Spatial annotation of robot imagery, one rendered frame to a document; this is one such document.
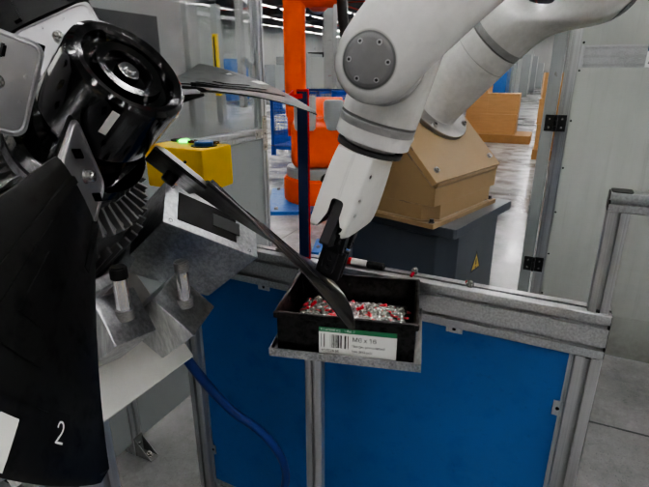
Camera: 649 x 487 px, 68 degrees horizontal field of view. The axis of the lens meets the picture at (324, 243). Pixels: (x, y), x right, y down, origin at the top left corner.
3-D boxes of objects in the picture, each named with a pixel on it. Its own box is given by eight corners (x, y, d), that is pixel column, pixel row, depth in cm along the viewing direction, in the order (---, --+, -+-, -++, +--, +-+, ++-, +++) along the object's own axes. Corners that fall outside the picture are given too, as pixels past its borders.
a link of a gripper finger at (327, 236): (349, 174, 53) (353, 196, 58) (314, 232, 51) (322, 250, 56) (357, 178, 53) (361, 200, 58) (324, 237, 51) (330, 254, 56)
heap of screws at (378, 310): (286, 347, 75) (286, 330, 74) (306, 306, 88) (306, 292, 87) (409, 359, 72) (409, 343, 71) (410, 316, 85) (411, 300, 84)
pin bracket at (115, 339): (59, 330, 58) (91, 299, 53) (100, 316, 62) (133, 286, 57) (81, 375, 57) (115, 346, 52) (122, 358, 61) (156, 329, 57)
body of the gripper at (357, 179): (360, 122, 59) (334, 204, 63) (324, 128, 50) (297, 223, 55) (416, 143, 56) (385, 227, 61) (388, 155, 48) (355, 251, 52)
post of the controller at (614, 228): (586, 311, 77) (611, 191, 70) (586, 303, 79) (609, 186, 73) (607, 315, 76) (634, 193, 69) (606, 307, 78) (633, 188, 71)
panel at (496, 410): (213, 482, 137) (192, 268, 115) (216, 478, 138) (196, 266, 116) (521, 618, 102) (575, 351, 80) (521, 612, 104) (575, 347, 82)
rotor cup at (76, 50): (-33, 132, 45) (14, 33, 38) (53, 75, 56) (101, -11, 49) (102, 225, 51) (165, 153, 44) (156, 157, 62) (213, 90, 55)
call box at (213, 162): (149, 191, 107) (143, 144, 104) (180, 183, 116) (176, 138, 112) (206, 200, 101) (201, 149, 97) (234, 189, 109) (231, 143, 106)
